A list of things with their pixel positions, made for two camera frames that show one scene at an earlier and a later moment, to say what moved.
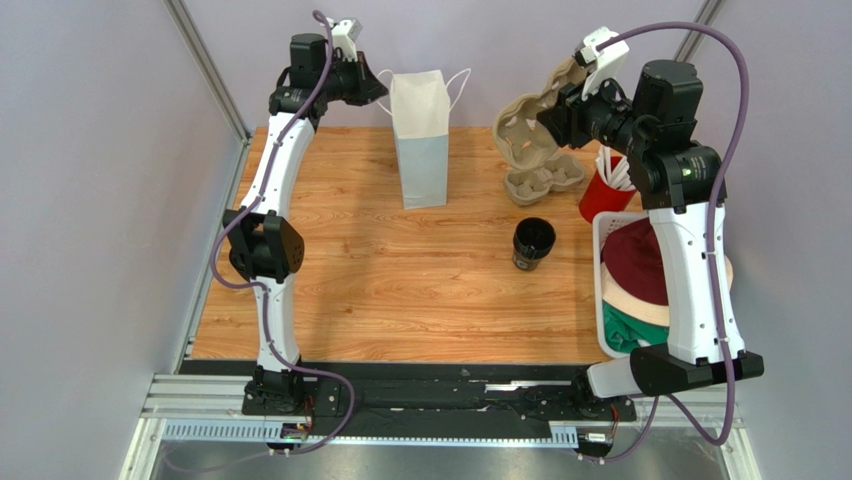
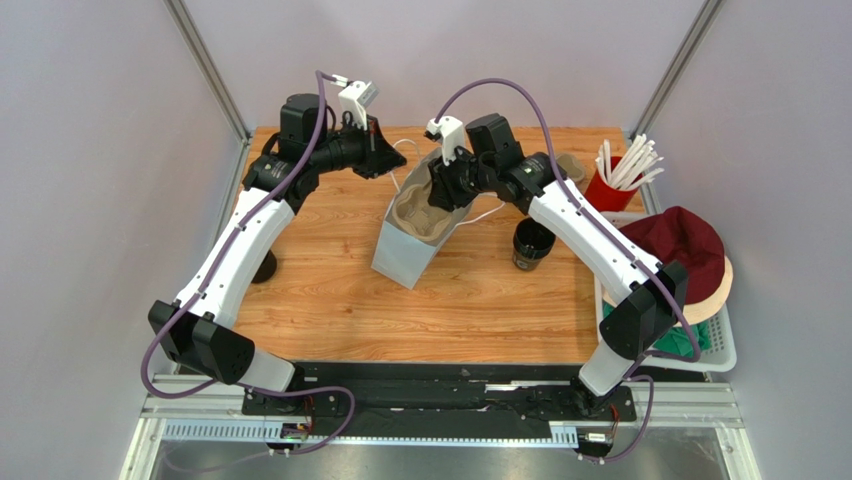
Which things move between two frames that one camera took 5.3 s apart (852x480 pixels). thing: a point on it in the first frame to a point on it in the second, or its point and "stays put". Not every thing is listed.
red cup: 601,197 stays put
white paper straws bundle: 618,175 stays put
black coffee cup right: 532,241 stays put
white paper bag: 421,117 to 413,228
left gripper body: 347,82 to 359,149
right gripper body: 569,114 to 457,180
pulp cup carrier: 523,141 to 413,211
